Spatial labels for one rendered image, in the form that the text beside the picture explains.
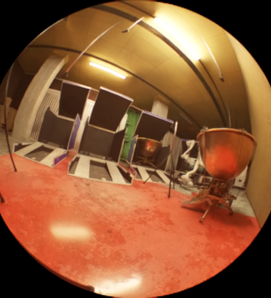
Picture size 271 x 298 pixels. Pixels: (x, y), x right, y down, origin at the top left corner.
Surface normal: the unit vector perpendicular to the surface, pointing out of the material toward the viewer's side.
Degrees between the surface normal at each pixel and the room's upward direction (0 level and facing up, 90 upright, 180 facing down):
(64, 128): 90
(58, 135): 90
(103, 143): 90
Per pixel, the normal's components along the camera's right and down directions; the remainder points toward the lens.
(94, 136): 0.44, 0.05
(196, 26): -0.24, 0.97
